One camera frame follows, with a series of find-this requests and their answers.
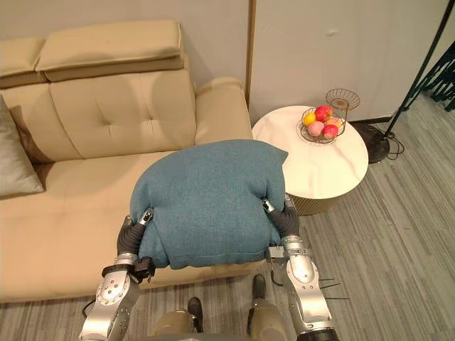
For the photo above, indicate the grey fabric cushion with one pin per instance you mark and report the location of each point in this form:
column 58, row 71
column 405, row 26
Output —
column 16, row 160

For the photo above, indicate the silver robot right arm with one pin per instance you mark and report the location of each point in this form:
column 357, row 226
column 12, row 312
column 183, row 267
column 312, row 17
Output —
column 305, row 280

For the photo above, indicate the dark robot foot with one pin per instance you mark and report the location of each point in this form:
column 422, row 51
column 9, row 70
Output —
column 195, row 309
column 259, row 286

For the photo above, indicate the red and yellow apple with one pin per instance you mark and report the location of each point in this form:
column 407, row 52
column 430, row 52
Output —
column 330, row 131

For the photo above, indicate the wooden wall trim strip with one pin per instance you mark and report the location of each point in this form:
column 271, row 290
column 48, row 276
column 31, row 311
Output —
column 250, row 53

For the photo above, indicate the yellow round fruit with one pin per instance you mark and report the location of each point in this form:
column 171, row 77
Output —
column 309, row 119

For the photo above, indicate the robot leg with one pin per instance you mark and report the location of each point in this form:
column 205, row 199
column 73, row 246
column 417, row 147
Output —
column 170, row 325
column 266, row 319

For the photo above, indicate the black slanted stand pole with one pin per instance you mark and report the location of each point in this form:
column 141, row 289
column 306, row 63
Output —
column 419, row 74

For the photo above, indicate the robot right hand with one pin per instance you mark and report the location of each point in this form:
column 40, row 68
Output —
column 288, row 223

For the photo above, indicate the orange peach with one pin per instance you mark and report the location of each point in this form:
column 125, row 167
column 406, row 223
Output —
column 335, row 122

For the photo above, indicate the large red apple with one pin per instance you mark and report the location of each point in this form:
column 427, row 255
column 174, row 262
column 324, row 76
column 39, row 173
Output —
column 323, row 113

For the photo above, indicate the robot left leg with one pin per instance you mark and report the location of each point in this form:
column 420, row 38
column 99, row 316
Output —
column 170, row 325

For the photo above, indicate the black round lamp base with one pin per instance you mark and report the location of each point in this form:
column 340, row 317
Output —
column 373, row 142

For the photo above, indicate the dark robot right foot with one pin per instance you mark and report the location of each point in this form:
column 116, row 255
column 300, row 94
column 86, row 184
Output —
column 259, row 286

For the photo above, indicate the pink peach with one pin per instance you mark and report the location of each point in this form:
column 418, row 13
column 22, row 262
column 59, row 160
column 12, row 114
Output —
column 315, row 128

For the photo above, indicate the teal fabric cushion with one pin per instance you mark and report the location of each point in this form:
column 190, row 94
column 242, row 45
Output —
column 209, row 199

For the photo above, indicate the beige leather sofa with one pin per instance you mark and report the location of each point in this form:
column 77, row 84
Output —
column 89, row 117

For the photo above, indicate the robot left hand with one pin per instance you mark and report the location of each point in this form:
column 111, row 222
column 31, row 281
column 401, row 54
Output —
column 129, row 236

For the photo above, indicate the dark metal rack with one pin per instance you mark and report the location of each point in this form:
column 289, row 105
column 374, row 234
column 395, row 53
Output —
column 440, row 80

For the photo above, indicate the dark robot left foot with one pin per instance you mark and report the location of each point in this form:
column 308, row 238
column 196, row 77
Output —
column 195, row 309

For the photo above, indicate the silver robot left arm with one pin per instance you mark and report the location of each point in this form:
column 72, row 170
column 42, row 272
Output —
column 110, row 295

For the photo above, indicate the round white marble side table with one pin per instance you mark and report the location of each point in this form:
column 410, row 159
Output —
column 320, row 167

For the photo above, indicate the robot right leg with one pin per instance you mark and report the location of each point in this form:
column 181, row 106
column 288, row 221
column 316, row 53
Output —
column 266, row 319

